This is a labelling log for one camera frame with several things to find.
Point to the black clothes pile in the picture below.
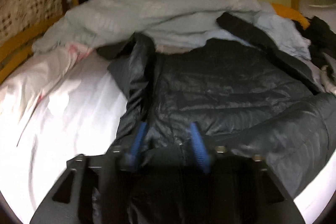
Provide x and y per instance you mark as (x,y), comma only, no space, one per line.
(322,40)

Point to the wooden bunk bed frame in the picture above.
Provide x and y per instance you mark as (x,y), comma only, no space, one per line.
(31,35)

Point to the light grey-blue duvet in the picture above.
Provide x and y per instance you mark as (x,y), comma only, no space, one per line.
(176,23)

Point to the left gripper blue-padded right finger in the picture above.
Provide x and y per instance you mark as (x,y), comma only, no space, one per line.
(237,189)

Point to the orange pillow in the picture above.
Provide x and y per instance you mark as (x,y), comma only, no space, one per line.
(287,12)

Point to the white pink pillow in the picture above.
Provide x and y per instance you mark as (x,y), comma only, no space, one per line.
(21,92)

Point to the black puffer down jacket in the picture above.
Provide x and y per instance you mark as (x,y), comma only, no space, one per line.
(136,192)

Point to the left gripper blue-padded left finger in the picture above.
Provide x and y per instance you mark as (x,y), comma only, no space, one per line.
(70,200)

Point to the cream folded garment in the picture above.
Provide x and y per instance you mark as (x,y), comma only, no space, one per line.
(327,75)

